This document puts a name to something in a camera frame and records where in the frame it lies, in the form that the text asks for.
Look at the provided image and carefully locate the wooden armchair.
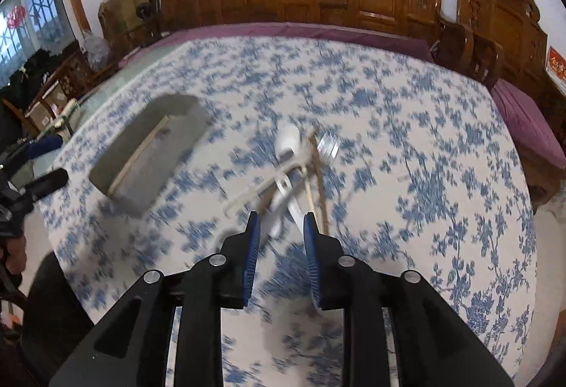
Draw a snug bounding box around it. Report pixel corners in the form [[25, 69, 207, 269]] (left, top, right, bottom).
[[27, 50, 119, 125]]

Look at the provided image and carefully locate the brown wooden chopstick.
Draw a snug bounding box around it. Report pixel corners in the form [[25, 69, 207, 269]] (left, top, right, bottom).
[[308, 134, 331, 234]]

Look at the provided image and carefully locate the short carved wooden bench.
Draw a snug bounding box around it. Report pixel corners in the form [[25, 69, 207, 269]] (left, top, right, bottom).
[[435, 0, 566, 114]]

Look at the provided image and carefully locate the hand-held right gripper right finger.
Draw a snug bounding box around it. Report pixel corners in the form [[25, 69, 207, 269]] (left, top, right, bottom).
[[302, 211, 516, 387]]

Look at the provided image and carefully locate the short purple seat cushion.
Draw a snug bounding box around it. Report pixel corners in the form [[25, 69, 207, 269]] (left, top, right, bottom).
[[490, 79, 566, 170]]

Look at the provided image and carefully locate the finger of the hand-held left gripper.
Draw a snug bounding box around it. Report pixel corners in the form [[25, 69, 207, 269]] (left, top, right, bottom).
[[22, 168, 70, 202], [13, 135, 63, 164]]

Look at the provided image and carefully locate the white ceramic spoon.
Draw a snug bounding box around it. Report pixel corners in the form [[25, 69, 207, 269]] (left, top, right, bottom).
[[265, 124, 307, 237]]

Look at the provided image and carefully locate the window with red decoration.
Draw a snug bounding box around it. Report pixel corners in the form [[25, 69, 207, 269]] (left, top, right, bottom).
[[0, 0, 75, 80]]

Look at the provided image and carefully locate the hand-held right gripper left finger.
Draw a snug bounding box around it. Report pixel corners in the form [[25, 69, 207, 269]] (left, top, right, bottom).
[[48, 211, 262, 387]]

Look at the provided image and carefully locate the red box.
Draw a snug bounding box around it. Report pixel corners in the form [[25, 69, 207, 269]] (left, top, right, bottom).
[[547, 46, 566, 83]]

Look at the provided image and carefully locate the grey utensil tray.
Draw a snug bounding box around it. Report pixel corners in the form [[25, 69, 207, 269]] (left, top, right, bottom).
[[88, 94, 214, 218]]

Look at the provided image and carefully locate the metal fork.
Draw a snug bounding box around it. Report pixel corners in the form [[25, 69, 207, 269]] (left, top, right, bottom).
[[312, 134, 342, 164]]

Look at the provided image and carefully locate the blue floral tablecloth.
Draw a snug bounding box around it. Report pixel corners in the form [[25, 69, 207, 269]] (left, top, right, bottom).
[[37, 35, 538, 387]]

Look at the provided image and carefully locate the clear plastic bag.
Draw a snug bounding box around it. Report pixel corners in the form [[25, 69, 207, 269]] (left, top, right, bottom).
[[82, 35, 111, 69]]

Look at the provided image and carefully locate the beige wooden chopstick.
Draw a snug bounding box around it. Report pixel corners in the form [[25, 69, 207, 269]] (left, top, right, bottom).
[[303, 166, 316, 217]]

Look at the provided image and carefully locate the person's left hand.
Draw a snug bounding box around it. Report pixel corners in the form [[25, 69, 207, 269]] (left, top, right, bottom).
[[2, 234, 27, 275]]

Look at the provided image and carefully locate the white plastic fork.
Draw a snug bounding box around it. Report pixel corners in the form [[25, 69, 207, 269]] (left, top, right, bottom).
[[225, 163, 310, 214]]

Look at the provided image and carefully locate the long purple seat cushion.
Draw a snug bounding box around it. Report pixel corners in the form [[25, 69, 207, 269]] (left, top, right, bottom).
[[126, 23, 436, 64]]

